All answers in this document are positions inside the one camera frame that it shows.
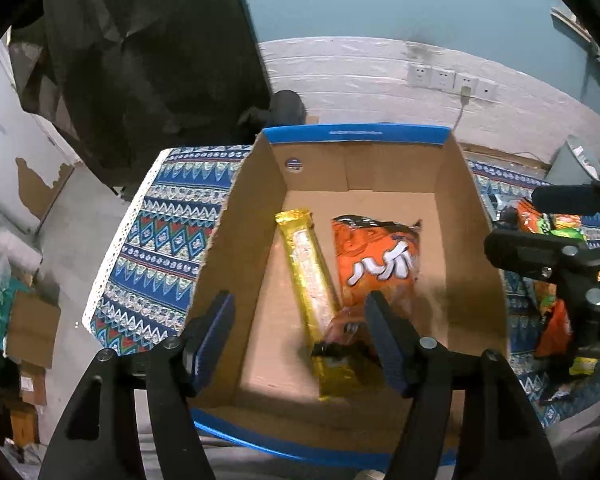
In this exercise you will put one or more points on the orange snack bag white print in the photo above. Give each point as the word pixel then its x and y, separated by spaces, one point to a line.
pixel 375 255

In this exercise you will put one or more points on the white wall socket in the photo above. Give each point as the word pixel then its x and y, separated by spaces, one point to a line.
pixel 467 81
pixel 486 90
pixel 443 79
pixel 419 75

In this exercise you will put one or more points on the small labelled cardboard box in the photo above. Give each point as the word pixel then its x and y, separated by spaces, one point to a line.
pixel 32 385

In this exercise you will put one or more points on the yellow-green snack packet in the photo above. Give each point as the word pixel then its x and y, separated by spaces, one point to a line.
pixel 582 366

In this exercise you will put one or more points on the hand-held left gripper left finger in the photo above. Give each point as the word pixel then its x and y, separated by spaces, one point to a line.
pixel 215 330

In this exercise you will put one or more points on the black cylindrical knob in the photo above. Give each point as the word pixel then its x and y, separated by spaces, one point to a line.
pixel 285 107

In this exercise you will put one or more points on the blue-rimmed cardboard box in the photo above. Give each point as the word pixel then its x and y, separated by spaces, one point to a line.
pixel 360 175

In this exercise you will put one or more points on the green snack packet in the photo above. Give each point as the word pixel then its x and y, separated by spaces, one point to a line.
pixel 565 225

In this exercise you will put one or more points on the small brown snack packet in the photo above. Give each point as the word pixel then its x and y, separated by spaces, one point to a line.
pixel 345 330

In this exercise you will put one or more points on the long yellow snack packet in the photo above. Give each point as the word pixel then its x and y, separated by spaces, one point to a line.
pixel 305 260

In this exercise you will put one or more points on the wooden board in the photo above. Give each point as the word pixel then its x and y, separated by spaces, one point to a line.
pixel 570 22

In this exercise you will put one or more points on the black chair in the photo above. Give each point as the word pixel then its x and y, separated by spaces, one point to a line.
pixel 155 60

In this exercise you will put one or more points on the large brown cardboard box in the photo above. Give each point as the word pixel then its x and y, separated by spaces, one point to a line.
pixel 32 327

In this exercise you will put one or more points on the blue patterned tablecloth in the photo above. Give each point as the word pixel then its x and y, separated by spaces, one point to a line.
pixel 155 240

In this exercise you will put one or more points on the plain orange snack packet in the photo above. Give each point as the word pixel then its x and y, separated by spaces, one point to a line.
pixel 555 332

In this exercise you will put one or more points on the grey trash bin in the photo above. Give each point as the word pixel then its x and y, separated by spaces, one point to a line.
pixel 565 165

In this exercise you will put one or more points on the small orange snack packet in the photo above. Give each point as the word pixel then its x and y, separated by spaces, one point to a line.
pixel 527 217

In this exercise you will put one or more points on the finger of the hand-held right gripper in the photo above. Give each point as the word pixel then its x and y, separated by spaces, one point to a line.
pixel 530 252
pixel 575 200

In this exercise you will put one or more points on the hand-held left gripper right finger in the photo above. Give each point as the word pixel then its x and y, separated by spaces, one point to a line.
pixel 385 340

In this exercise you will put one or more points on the white plastic bag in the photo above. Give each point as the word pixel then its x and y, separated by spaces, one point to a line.
pixel 17 250

